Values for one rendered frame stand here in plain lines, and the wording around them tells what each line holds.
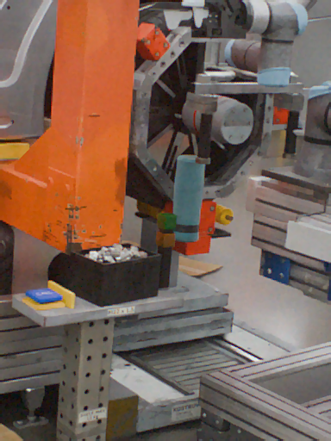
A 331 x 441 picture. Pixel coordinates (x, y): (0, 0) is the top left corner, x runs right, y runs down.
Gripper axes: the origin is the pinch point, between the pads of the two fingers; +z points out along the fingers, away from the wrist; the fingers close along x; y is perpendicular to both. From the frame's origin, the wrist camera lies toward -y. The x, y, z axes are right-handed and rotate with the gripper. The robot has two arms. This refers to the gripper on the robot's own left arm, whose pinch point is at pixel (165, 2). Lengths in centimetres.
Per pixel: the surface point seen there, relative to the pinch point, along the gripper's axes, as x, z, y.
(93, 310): 36, 0, 75
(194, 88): 66, -44, 18
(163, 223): 45, -24, 54
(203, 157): 65, -47, 38
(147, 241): 114, -54, 70
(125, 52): 52, -15, 9
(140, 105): 84, -35, 24
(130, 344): 97, -40, 100
